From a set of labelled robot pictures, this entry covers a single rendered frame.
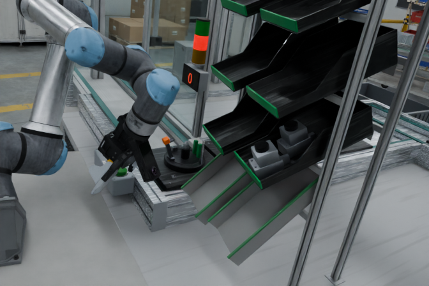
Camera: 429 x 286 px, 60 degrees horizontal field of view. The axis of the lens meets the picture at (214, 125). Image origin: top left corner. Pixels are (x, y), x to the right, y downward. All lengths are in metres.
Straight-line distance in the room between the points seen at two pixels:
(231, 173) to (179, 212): 0.22
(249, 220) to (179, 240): 0.27
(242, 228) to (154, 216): 0.29
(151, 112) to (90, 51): 0.18
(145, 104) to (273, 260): 0.58
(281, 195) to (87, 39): 0.56
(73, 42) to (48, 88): 0.38
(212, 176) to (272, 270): 0.30
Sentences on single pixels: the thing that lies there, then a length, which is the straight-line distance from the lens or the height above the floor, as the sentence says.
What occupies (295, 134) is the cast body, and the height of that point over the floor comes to 1.29.
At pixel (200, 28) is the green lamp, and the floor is 1.39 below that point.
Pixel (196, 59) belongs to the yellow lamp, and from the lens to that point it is 1.34.
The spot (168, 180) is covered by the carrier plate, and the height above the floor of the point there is 0.97.
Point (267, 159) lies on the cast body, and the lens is 0.78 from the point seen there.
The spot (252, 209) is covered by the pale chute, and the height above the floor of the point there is 1.06.
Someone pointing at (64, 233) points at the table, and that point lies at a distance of 1.15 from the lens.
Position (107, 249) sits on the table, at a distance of 1.09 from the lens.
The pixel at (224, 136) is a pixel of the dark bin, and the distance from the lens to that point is 0.94.
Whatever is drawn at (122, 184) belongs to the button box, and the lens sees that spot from 1.19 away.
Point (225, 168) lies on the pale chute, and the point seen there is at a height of 1.08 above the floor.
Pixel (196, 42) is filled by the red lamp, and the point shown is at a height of 1.34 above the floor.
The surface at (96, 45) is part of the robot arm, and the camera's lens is 0.81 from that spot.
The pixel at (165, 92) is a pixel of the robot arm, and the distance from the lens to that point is 0.82.
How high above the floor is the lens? 1.60
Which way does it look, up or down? 23 degrees down
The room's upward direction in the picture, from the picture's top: 9 degrees clockwise
